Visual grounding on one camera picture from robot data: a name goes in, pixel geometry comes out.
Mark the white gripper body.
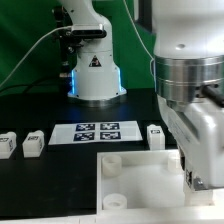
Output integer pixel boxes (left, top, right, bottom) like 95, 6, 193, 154
157, 96, 224, 189

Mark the white square table top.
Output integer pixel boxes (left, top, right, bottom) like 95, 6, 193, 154
95, 149, 224, 224

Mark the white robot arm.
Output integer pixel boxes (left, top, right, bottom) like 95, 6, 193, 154
58, 0, 224, 189

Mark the black cable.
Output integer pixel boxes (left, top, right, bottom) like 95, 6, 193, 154
0, 77, 62, 98

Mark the white cable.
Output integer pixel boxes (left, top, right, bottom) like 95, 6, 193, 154
0, 25, 74, 90

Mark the white sheet with tags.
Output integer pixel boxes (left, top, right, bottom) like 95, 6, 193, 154
49, 121, 142, 145

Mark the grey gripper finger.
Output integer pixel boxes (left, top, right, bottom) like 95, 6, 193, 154
178, 145, 185, 172
191, 177, 204, 191

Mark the black camera on stand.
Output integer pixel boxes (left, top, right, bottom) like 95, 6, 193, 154
51, 5, 108, 98

